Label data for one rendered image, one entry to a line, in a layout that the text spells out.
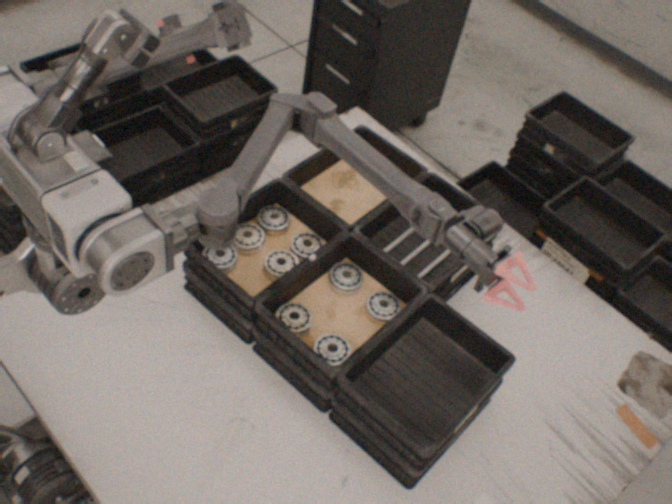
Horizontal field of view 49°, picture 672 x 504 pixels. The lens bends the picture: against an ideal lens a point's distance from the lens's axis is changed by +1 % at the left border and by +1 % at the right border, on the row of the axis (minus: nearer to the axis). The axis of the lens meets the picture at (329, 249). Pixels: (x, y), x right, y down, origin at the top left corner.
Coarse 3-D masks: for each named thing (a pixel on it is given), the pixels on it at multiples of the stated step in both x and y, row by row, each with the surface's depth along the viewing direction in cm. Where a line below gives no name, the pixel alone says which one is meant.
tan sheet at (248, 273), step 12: (276, 204) 234; (300, 228) 228; (264, 240) 223; (276, 240) 224; (288, 240) 225; (264, 252) 220; (240, 264) 216; (252, 264) 217; (228, 276) 213; (240, 276) 213; (252, 276) 214; (264, 276) 214; (252, 288) 211
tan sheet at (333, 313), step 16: (320, 288) 214; (368, 288) 216; (384, 288) 217; (304, 304) 210; (320, 304) 210; (336, 304) 211; (352, 304) 212; (320, 320) 207; (336, 320) 207; (352, 320) 208; (368, 320) 209; (352, 336) 205; (368, 336) 205
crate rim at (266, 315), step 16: (320, 256) 209; (384, 256) 212; (400, 272) 209; (256, 304) 195; (272, 320) 193; (288, 336) 191; (304, 352) 189; (352, 352) 189; (320, 368) 188; (336, 368) 186
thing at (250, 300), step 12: (276, 180) 227; (252, 192) 222; (300, 192) 225; (312, 204) 222; (324, 216) 220; (336, 240) 214; (192, 252) 204; (204, 264) 203; (216, 276) 202; (288, 276) 203; (240, 288) 198; (264, 288) 199; (252, 300) 196
